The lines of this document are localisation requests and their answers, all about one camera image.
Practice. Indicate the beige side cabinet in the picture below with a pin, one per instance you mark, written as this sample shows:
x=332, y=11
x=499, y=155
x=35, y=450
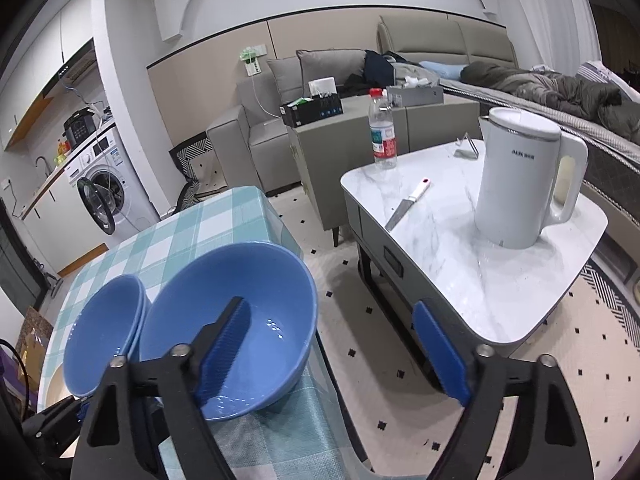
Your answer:
x=340, y=175
x=440, y=120

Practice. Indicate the grey cushion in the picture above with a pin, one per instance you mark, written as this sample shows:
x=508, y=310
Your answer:
x=330, y=65
x=285, y=80

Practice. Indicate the red label water bottle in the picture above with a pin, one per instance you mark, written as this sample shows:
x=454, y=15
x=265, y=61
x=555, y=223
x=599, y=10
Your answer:
x=384, y=145

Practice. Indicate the black box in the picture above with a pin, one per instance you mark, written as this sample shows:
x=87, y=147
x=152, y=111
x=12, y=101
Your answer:
x=315, y=112

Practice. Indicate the white wall cabinets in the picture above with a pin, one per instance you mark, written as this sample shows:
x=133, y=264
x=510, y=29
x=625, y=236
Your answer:
x=40, y=60

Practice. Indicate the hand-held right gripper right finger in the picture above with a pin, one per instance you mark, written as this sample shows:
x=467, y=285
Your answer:
x=442, y=355

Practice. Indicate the white washing machine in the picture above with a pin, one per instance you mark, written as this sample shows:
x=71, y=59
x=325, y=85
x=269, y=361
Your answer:
x=130, y=185

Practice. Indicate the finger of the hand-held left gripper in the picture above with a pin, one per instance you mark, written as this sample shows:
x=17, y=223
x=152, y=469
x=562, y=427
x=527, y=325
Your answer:
x=80, y=406

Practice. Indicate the kitchen faucet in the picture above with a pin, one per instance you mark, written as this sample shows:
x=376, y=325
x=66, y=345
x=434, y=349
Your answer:
x=42, y=159

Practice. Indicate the dark clothes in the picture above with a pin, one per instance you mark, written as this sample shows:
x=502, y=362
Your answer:
x=377, y=72

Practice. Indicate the white curtain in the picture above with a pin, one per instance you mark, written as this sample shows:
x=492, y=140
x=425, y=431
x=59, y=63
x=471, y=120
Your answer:
x=550, y=10

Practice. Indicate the metal phone stand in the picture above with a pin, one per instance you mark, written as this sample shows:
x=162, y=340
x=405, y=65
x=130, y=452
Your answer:
x=470, y=152

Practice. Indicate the dark glass door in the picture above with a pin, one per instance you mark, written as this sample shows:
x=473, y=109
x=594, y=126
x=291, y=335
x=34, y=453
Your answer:
x=15, y=260

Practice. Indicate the black patterned chair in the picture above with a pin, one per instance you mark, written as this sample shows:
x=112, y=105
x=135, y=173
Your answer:
x=200, y=160

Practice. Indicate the cardboard box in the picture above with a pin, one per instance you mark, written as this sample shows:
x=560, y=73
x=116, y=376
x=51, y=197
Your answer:
x=32, y=360

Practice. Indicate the range hood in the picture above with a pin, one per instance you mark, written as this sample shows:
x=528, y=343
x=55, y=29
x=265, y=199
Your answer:
x=75, y=72

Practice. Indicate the olive blanket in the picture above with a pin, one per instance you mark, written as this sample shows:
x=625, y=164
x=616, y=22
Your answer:
x=550, y=90

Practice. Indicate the brown patterned box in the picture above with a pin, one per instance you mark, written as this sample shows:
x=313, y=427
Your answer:
x=35, y=320

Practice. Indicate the marble coffee table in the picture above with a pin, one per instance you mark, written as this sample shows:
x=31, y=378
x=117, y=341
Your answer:
x=440, y=260

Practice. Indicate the purple bag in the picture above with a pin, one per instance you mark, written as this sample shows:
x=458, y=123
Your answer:
x=7, y=370

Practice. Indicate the floor mop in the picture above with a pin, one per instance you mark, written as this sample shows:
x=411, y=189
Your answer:
x=52, y=285

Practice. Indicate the white base cabinets with counter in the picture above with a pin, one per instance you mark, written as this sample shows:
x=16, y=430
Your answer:
x=55, y=220

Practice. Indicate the black pressure cooker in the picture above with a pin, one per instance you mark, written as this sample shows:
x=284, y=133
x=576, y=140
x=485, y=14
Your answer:
x=80, y=130

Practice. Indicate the wall outlet with green plug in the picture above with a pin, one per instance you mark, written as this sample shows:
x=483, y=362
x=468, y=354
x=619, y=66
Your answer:
x=252, y=60

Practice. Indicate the light blue cloth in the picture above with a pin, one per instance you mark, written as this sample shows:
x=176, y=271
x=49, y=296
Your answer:
x=440, y=68

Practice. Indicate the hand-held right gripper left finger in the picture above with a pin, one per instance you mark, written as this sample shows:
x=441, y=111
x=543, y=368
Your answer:
x=225, y=355

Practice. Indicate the white tissue box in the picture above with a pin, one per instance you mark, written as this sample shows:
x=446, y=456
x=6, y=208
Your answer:
x=322, y=87

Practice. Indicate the white electric kettle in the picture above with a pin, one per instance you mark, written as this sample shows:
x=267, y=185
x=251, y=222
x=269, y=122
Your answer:
x=515, y=185

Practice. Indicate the grey tissue box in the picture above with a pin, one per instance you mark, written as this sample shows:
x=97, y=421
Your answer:
x=415, y=96

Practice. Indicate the yellow bottle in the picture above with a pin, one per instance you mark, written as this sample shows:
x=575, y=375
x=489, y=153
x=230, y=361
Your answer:
x=61, y=155

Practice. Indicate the grey sofa with cushions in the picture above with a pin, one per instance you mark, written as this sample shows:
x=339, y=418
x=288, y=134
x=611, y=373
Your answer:
x=450, y=35

